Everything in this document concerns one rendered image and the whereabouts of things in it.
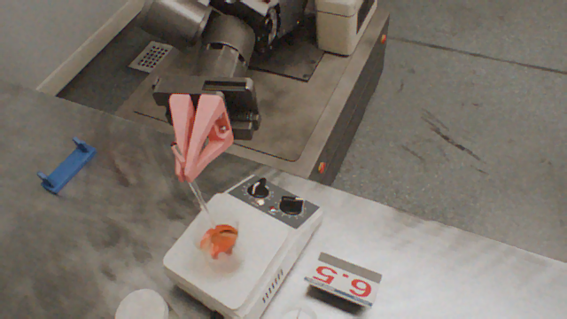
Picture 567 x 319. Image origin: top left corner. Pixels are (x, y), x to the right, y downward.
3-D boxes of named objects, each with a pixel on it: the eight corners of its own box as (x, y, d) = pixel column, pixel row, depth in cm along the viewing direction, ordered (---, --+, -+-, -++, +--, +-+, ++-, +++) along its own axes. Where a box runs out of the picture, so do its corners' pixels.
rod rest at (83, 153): (84, 145, 77) (75, 132, 74) (98, 151, 76) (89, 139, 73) (42, 187, 72) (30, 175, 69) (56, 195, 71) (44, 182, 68)
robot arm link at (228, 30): (265, 27, 50) (243, 56, 54) (213, -6, 47) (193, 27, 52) (254, 66, 46) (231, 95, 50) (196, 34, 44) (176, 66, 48)
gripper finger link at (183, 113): (223, 160, 35) (245, 81, 41) (143, 154, 37) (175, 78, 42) (238, 201, 41) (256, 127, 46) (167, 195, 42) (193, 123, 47)
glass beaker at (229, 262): (226, 289, 50) (210, 262, 44) (198, 260, 53) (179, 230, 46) (262, 254, 52) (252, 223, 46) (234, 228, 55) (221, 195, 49)
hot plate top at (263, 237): (218, 193, 59) (217, 190, 58) (292, 232, 54) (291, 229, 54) (160, 265, 53) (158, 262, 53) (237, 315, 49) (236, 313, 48)
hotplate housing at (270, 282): (254, 182, 69) (246, 152, 63) (326, 217, 64) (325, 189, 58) (164, 300, 59) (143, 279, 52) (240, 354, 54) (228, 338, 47)
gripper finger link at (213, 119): (201, 159, 36) (226, 80, 41) (122, 153, 37) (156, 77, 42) (219, 199, 41) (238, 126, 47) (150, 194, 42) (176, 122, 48)
